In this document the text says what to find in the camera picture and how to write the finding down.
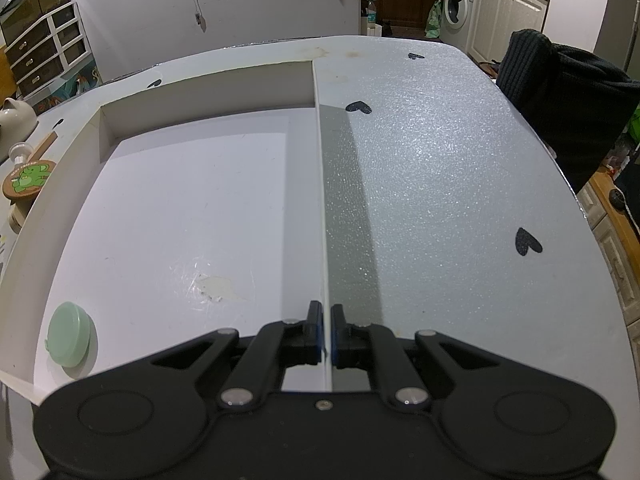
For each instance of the white suction cup knob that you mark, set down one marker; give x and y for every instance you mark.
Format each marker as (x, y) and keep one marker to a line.
(20, 152)

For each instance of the rounded plywood block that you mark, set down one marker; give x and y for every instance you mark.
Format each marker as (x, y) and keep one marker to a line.
(20, 215)

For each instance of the white kitchen base cabinet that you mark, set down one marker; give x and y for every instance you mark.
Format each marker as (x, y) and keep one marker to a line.
(505, 15)

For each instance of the black knitted cloth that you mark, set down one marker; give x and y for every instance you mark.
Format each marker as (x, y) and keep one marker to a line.
(560, 90)

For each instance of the teal printed cloth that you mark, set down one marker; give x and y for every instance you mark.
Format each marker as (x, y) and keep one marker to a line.
(65, 87)

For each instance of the tan wooden wedge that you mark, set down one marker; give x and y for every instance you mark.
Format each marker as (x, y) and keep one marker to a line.
(45, 141)

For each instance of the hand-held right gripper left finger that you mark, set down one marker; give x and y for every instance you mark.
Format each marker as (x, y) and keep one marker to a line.
(315, 341)

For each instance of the pale green round lid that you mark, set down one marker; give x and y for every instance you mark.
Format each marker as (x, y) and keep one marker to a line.
(67, 332)

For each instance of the white washing machine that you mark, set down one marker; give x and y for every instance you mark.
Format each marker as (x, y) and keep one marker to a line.
(460, 5)

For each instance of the cream cat-shaped ceramic pot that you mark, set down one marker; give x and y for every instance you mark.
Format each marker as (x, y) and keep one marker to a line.
(15, 117)

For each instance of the white drawer cabinet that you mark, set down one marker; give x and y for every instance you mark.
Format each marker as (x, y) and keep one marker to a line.
(35, 55)

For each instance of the shallow white cardboard box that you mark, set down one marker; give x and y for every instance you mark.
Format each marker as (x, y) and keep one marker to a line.
(175, 210)

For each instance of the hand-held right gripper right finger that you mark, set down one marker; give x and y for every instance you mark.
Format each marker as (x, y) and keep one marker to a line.
(336, 346)

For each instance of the clear water bottle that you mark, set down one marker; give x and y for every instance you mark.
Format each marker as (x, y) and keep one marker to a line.
(370, 17)

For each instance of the green plastic bag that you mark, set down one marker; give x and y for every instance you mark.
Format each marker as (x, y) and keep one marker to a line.
(434, 20)

